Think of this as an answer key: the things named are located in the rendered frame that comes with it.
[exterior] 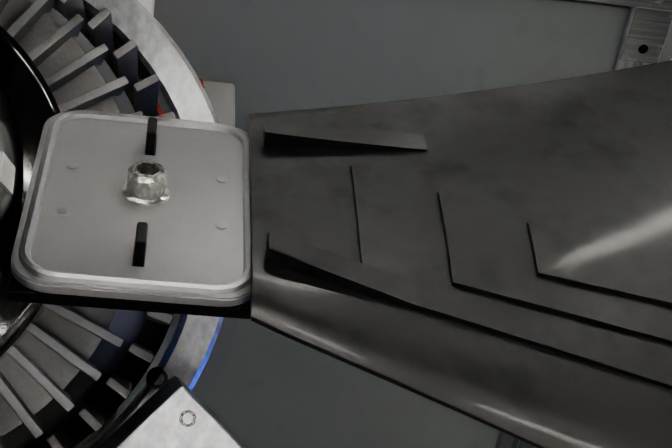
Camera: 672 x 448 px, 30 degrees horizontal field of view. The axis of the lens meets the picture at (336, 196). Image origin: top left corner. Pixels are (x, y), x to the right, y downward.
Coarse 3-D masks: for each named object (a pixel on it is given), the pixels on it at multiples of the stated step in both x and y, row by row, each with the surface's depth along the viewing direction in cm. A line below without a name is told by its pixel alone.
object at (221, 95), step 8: (208, 88) 108; (216, 88) 109; (224, 88) 109; (232, 88) 109; (208, 96) 107; (216, 96) 108; (224, 96) 108; (232, 96) 108; (216, 104) 106; (224, 104) 107; (232, 104) 107; (216, 112) 105; (224, 112) 105; (232, 112) 106; (224, 120) 104; (232, 120) 105
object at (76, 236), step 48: (48, 144) 37; (96, 144) 38; (144, 144) 38; (192, 144) 39; (240, 144) 39; (48, 192) 36; (96, 192) 36; (192, 192) 37; (240, 192) 37; (48, 240) 34; (96, 240) 34; (192, 240) 35; (240, 240) 35; (48, 288) 32; (96, 288) 32; (144, 288) 33; (192, 288) 33; (240, 288) 33
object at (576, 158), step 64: (256, 128) 39; (320, 128) 39; (384, 128) 40; (448, 128) 40; (512, 128) 41; (576, 128) 41; (640, 128) 41; (256, 192) 36; (320, 192) 36; (384, 192) 37; (448, 192) 37; (512, 192) 38; (576, 192) 38; (640, 192) 39; (256, 256) 34; (320, 256) 34; (384, 256) 34; (448, 256) 35; (512, 256) 35; (576, 256) 36; (640, 256) 36; (256, 320) 32; (320, 320) 32; (384, 320) 33; (448, 320) 33; (512, 320) 34; (576, 320) 34; (640, 320) 34; (448, 384) 32; (512, 384) 32; (576, 384) 33; (640, 384) 33
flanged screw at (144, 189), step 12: (132, 168) 36; (144, 168) 36; (156, 168) 36; (132, 180) 35; (144, 180) 35; (156, 180) 35; (132, 192) 36; (144, 192) 35; (156, 192) 36; (168, 192) 36; (144, 204) 36; (156, 204) 36
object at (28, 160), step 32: (0, 32) 40; (0, 64) 40; (32, 64) 40; (0, 96) 32; (32, 96) 40; (0, 128) 30; (32, 128) 40; (32, 160) 40; (0, 192) 31; (0, 224) 32; (0, 256) 35; (0, 288) 39; (0, 320) 39; (32, 320) 40; (0, 352) 39
